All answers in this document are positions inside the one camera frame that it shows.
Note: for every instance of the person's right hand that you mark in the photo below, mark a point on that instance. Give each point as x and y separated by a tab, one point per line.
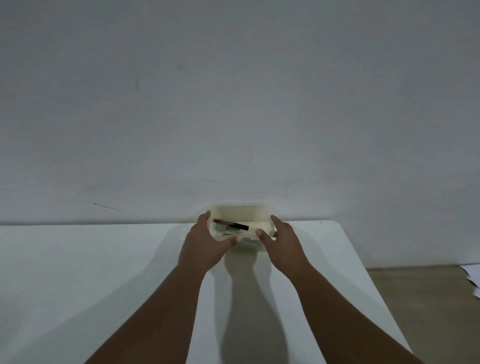
285	251

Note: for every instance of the person's left hand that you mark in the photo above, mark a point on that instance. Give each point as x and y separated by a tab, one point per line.
202	247

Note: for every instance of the black red cosmetic stick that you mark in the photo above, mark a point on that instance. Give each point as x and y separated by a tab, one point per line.
234	225

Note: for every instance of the clear plastic container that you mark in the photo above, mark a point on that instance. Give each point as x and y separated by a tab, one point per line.
258	217

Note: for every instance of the person's left forearm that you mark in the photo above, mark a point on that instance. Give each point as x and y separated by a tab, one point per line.
150	318

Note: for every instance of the person's right forearm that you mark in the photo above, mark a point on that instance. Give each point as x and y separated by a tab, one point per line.
348	318

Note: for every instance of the low wooden platform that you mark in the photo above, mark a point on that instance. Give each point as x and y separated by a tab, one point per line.
431	315

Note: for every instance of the white paper sheets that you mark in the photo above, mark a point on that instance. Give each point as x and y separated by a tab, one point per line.
472	275

